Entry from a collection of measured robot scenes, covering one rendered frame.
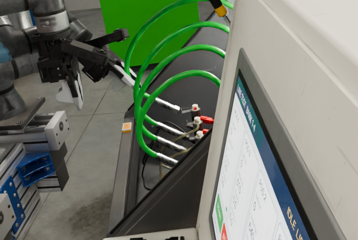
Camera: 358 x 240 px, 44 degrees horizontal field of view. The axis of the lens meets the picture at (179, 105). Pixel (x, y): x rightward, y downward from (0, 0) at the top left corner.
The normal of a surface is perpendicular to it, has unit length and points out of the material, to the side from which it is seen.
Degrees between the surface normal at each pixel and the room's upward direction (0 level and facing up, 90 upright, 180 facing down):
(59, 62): 90
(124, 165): 0
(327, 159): 76
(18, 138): 90
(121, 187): 0
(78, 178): 0
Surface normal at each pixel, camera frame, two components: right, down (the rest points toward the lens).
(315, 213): -0.99, -0.09
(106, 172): -0.12, -0.89
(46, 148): -0.09, 0.44
